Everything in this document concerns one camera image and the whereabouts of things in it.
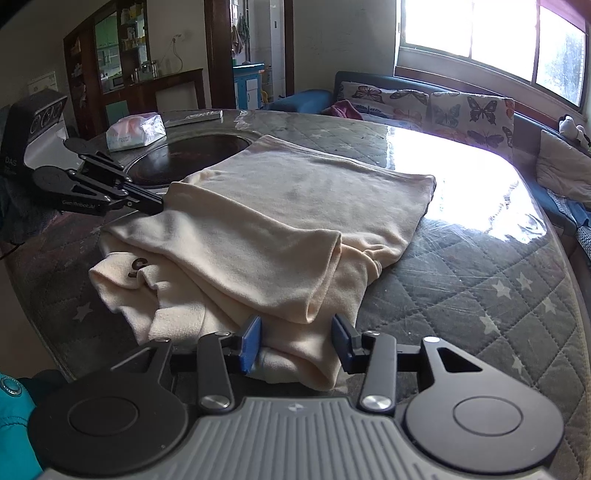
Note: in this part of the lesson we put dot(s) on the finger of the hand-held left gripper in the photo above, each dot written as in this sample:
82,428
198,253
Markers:
108,167
138,199

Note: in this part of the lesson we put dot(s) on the window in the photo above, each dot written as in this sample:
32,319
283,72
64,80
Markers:
485,32

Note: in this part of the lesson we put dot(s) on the soft tissue pack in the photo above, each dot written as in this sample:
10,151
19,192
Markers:
134,131

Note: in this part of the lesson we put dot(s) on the person's left forearm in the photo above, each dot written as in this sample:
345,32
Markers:
16,207

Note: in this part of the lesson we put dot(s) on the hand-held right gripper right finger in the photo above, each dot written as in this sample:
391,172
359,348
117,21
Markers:
344,346

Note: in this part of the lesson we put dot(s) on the pink cloth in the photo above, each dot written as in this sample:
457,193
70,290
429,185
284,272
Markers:
344,110

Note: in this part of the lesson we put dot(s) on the metal canisters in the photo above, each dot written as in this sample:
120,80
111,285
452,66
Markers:
145,69

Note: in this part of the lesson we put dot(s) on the blue cabinet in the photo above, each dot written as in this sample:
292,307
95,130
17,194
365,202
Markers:
247,87

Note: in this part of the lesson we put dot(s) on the panda plush toy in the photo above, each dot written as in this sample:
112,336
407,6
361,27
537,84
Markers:
572,129

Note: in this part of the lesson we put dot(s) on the white wall outlet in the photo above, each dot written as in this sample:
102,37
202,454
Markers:
181,36

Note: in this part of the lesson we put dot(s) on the white wall box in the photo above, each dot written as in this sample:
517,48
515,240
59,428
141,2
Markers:
42,83

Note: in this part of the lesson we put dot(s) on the hanging towel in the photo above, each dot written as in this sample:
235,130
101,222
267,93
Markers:
238,39

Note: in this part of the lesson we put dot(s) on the person's teal jacket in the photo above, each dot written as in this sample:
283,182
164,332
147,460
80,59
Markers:
16,415

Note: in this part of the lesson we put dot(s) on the black round induction cooktop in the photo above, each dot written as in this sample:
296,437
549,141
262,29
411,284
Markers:
194,152

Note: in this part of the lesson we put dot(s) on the blue patterned sofa mat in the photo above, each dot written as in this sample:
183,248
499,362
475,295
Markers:
570,217

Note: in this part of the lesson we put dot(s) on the grey pillow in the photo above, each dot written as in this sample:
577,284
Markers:
563,166

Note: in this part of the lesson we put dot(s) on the tall wooden display cabinet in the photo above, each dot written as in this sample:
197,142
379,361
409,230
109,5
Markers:
87,55

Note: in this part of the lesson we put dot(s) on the dark wooden door frame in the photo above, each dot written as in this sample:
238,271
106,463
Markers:
219,50

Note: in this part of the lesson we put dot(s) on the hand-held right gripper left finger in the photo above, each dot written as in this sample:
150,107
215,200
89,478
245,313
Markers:
249,346

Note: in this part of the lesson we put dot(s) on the cream sweatshirt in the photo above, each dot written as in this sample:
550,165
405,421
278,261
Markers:
277,221

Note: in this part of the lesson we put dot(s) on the wide butterfly print cushion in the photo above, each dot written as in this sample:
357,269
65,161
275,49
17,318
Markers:
383,104

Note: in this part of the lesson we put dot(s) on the square butterfly print cushion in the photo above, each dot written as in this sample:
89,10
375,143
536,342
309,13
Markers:
471,117

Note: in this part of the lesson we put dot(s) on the white remote control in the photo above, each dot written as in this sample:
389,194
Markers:
194,117

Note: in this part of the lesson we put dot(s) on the dark wooden sideboard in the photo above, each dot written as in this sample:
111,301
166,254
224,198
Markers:
143,94

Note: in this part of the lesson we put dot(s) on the grey quilted star table cover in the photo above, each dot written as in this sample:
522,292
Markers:
461,286

